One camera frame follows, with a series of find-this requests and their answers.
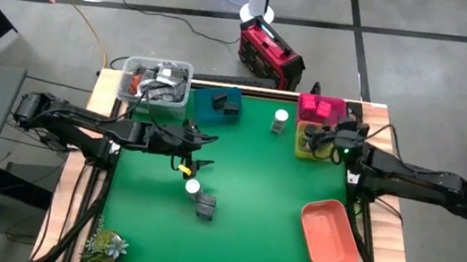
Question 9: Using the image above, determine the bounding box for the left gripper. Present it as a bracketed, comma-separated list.
[142, 118, 221, 184]

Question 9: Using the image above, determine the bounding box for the white lid spice jar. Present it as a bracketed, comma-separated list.
[182, 178, 205, 204]

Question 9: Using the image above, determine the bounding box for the yellow spice jar black lid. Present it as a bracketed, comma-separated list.
[302, 123, 318, 139]

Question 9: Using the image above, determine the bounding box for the red paprika tin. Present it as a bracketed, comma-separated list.
[298, 93, 318, 114]
[315, 100, 334, 120]

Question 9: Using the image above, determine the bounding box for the white lid bagel seasoning jar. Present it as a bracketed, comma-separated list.
[269, 108, 290, 136]

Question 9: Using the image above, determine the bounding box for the orange plastic bin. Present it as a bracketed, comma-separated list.
[294, 195, 368, 262]

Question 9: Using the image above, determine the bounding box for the yellow plastic bin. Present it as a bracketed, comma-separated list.
[291, 119, 355, 167]

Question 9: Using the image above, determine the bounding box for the pink plastic bin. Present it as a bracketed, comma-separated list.
[295, 92, 351, 131]

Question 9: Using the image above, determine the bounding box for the blue plastic bin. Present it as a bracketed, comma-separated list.
[188, 82, 247, 129]

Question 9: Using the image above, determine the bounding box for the clear plastic storage bin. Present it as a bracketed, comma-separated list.
[114, 53, 196, 121]

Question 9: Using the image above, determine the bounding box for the green table mat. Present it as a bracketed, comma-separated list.
[82, 77, 377, 262]

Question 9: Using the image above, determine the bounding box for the grey black parts pile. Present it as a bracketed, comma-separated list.
[128, 58, 191, 106]

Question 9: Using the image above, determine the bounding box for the orange item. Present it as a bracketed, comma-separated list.
[128, 73, 143, 96]

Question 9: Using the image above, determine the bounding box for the red black toolbox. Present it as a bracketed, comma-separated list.
[232, 13, 312, 94]

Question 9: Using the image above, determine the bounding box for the succulent plant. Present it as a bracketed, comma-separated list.
[82, 215, 133, 262]

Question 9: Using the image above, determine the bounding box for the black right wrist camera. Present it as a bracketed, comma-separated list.
[334, 116, 371, 144]

